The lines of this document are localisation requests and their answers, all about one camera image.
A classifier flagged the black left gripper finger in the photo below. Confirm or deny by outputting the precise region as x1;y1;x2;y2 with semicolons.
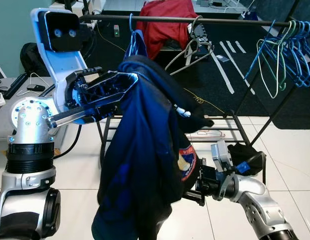
79;71;139;107

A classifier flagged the dark grey plastic hanger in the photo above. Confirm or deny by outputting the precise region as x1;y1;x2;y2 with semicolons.
182;17;215;76
165;40;205;71

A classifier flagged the pink plastic hanger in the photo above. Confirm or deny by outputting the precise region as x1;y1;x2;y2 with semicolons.
187;126;226;139

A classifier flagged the light green plastic hanger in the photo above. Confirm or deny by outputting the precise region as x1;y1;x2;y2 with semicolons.
272;21;300;91
257;22;294;99

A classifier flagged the black crumpled garment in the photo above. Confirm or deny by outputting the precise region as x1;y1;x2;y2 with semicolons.
229;142;267;177

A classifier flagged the black backpack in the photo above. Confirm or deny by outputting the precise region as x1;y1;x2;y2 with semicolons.
20;42;50;76

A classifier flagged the black flat device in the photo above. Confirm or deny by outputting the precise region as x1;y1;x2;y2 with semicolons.
2;74;28;100

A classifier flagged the grey upholstered ottoman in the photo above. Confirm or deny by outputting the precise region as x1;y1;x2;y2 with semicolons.
0;75;80;151

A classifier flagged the black rubber floor mat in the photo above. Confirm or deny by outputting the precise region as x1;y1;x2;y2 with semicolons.
60;10;310;131

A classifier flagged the red cloth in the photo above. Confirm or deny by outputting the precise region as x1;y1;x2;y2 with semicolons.
136;0;198;60

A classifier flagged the white shelf unit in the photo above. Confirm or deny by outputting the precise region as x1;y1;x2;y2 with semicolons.
50;0;103;18

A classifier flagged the black metal pole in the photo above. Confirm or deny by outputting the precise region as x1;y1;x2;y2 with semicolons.
282;0;301;26

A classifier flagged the long white floor strip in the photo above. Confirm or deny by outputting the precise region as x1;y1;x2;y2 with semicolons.
220;41;245;76
211;45;235;95

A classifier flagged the black machine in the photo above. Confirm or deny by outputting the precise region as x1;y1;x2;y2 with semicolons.
187;22;211;48

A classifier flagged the black metal clothes rack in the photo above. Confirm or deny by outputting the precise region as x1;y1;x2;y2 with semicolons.
77;14;310;171

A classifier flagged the white low platform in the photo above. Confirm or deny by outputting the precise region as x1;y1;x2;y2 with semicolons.
102;0;265;16

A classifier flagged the white wire hanger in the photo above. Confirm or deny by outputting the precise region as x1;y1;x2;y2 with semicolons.
17;72;54;98

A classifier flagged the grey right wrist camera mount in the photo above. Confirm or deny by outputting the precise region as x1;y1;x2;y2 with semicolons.
211;141;235;173

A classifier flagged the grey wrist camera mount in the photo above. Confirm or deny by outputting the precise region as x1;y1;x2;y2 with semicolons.
211;141;235;173
30;7;91;113

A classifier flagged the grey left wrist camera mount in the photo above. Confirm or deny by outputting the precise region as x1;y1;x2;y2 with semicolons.
30;7;91;113

